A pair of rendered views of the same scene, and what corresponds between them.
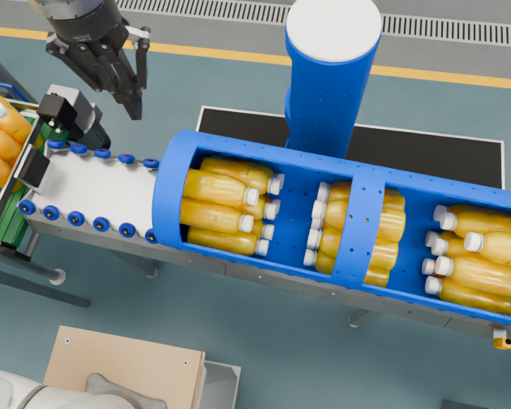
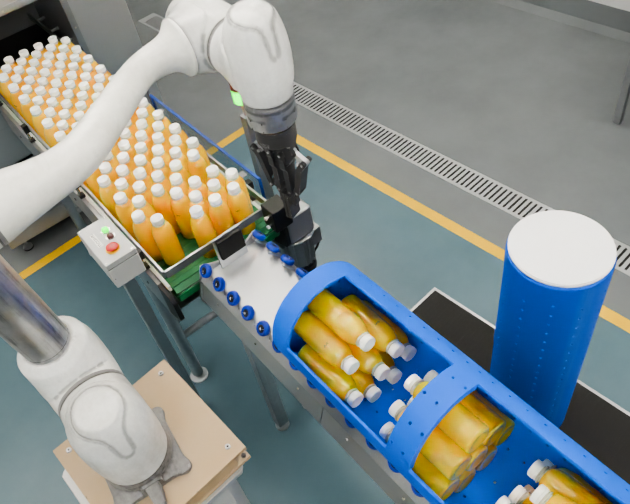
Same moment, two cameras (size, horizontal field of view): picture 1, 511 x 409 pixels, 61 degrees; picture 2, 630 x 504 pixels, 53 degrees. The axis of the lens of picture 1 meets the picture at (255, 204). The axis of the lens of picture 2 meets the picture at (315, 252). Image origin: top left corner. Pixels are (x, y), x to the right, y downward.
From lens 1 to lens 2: 0.62 m
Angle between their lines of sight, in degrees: 28
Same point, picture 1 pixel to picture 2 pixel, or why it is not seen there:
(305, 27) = (528, 238)
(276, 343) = not seen: outside the picture
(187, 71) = (445, 250)
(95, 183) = (266, 281)
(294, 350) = not seen: outside the picture
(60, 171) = (248, 258)
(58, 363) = (143, 385)
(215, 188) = (338, 317)
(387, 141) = not seen: outside the picture
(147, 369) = (197, 432)
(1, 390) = (100, 353)
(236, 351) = not seen: outside the picture
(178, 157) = (324, 275)
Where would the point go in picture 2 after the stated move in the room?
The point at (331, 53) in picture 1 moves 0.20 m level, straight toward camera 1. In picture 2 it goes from (538, 271) to (491, 317)
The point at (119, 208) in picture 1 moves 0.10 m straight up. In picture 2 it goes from (271, 310) to (264, 289)
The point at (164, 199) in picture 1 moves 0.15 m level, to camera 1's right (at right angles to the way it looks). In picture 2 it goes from (292, 301) to (350, 320)
